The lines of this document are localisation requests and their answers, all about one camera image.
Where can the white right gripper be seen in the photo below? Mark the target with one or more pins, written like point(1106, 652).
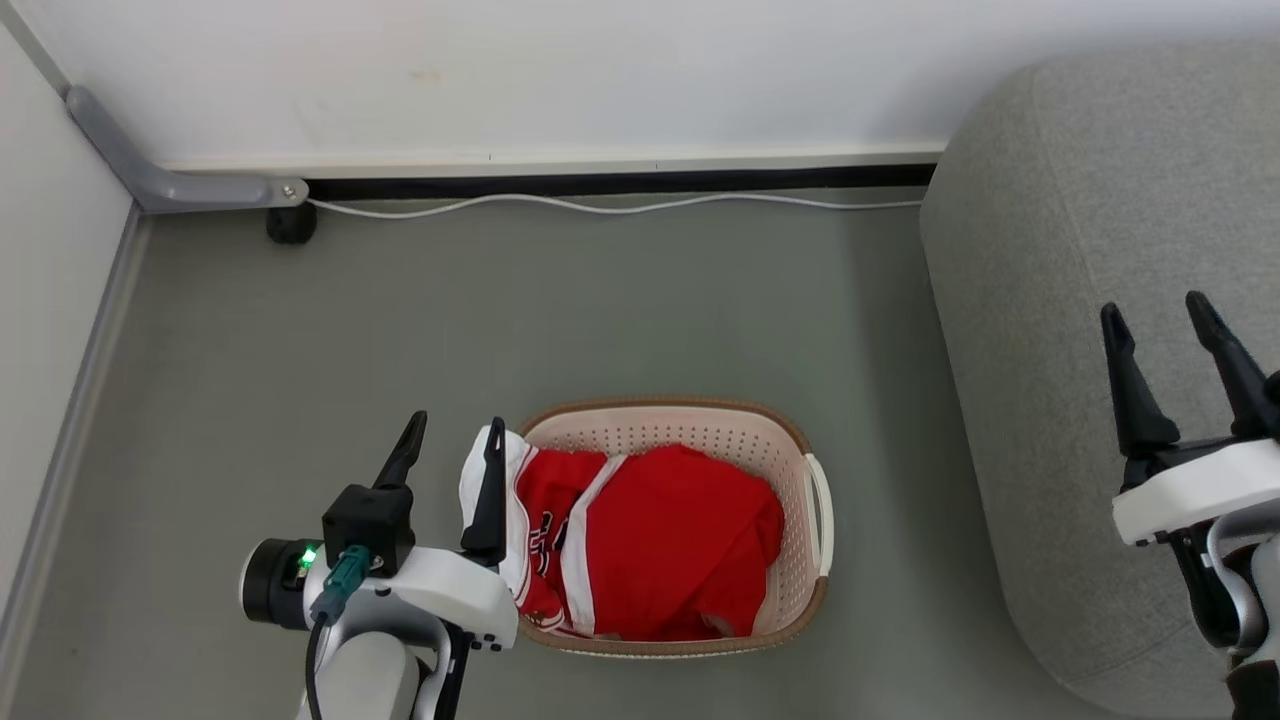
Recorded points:
point(1200, 490)

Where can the red jersey with white trim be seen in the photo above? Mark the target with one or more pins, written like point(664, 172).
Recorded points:
point(545, 490)

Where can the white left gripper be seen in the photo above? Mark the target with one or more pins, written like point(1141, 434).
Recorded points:
point(450, 590)

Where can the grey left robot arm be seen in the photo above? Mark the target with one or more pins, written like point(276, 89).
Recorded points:
point(365, 680)

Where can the grey fabric sofa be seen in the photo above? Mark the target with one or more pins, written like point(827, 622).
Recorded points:
point(1080, 250)

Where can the grey metal frame leg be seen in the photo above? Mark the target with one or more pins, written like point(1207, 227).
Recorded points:
point(200, 190)

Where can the plain red garment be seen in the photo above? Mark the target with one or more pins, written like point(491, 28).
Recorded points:
point(680, 540)

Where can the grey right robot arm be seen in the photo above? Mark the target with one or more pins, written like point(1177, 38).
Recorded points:
point(1265, 600)

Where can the beige perforated laundry basket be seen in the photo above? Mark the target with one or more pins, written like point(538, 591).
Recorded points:
point(700, 425)

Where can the grey skirting strip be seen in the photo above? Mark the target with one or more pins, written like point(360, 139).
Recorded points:
point(90, 380)

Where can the small black floor foot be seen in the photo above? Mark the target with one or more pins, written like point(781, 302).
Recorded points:
point(290, 226)

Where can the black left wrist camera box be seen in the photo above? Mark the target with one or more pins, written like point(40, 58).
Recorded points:
point(368, 525)

